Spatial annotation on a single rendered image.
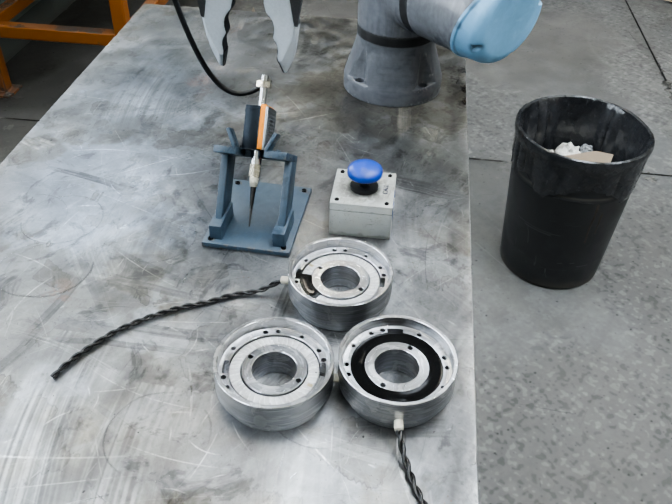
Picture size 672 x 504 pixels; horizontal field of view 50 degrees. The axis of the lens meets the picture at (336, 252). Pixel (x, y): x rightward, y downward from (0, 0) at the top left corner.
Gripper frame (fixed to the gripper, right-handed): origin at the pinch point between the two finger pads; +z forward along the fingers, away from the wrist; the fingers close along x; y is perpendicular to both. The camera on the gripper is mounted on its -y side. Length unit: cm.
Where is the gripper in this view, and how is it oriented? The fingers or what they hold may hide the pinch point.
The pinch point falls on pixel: (251, 60)
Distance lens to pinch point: 76.9
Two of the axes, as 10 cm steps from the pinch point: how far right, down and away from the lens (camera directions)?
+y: 1.6, -6.3, 7.6
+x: -9.9, -1.3, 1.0
